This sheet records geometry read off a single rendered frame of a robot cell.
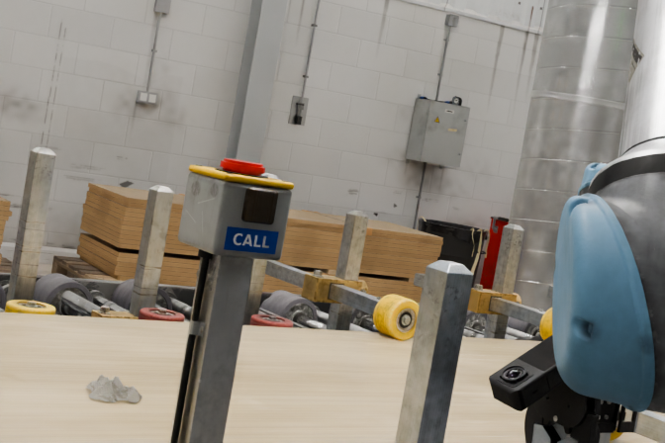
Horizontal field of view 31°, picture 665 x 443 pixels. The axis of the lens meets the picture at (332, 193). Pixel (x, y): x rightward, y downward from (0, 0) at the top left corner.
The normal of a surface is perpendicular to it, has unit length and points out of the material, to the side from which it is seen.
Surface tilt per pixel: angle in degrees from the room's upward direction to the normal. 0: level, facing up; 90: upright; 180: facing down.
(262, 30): 90
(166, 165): 90
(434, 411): 90
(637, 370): 120
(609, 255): 63
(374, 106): 90
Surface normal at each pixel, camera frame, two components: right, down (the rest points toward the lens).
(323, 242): 0.50, 0.13
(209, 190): -0.81, -0.11
